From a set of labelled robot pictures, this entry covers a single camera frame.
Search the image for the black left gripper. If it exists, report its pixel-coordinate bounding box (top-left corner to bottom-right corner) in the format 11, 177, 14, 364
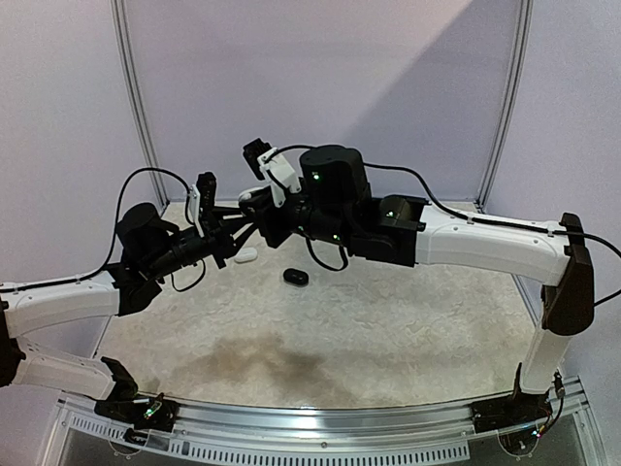
146, 206, 257, 280

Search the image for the small white charging case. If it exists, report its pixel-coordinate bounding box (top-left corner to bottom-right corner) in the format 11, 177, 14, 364
238, 186, 271, 216

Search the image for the white oval charging case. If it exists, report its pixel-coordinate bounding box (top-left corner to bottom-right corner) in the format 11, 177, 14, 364
234, 248, 258, 264

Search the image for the black oval charging case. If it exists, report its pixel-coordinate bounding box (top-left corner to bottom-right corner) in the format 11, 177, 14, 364
282, 268, 310, 287

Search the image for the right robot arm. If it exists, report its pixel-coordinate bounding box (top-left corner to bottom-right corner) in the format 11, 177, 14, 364
240, 140, 595, 432

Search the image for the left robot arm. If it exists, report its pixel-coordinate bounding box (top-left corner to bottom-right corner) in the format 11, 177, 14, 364
1, 203, 254, 432

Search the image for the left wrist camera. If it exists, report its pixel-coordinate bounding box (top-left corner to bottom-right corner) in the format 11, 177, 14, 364
187, 172, 216, 237

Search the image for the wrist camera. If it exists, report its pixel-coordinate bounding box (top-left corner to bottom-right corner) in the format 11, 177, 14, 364
243, 139, 302, 208
187, 172, 216, 237

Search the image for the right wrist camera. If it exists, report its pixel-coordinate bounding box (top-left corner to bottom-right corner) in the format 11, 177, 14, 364
243, 139, 302, 208

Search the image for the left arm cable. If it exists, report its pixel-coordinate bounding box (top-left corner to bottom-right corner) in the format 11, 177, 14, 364
0, 167, 208, 293

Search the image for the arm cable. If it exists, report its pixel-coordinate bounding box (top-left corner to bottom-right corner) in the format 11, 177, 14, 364
271, 143, 621, 307
0, 167, 208, 293

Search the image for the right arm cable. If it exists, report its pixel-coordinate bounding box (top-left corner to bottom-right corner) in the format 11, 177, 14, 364
271, 143, 621, 307

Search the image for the aluminium table front rail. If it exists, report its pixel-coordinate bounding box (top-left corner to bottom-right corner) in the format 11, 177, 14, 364
45, 378, 602, 465

